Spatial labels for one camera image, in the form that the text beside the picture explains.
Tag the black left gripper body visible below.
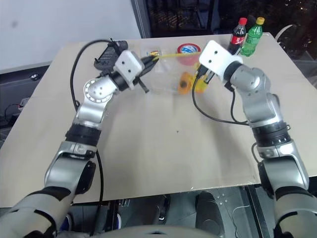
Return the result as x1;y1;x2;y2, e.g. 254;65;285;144
139;57;156;78

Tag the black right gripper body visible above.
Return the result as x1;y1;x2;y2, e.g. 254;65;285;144
197;62;216;78

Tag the orange toy bun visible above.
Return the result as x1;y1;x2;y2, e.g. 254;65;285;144
194;75;209;94
177;71;195;96

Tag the clear zip bag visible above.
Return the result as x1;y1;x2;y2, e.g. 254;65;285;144
148;51;209;96

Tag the red tape roll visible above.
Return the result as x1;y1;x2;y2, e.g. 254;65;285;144
176;42;204;66

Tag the grey handheld remote controller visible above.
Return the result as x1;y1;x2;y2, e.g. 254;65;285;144
93;39;129;73

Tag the cola bottle with red cap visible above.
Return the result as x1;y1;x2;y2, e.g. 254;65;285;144
227;17;248;54

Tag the green bottle with yellow cap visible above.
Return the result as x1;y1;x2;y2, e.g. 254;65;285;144
238;16;266;58

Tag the white curved chair back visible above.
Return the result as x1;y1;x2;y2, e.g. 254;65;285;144
274;23;297;42

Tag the dark rounded shape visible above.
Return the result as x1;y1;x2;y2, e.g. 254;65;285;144
195;190;224;238

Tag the black table leg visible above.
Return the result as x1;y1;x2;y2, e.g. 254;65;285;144
243;185;267;238
108;199;124;225

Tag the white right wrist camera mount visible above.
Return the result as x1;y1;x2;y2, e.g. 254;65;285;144
199;40;244;83

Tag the grey door frame post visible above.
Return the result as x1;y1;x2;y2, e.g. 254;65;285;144
131;0;152;39

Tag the black wire rack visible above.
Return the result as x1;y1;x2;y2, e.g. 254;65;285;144
148;0;216;34

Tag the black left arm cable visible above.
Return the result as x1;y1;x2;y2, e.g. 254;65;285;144
69;39;117;111

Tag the white floor cable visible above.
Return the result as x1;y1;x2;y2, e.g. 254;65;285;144
231;204;251;224

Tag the black floor cable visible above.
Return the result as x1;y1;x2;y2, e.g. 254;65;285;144
4;103;23;120

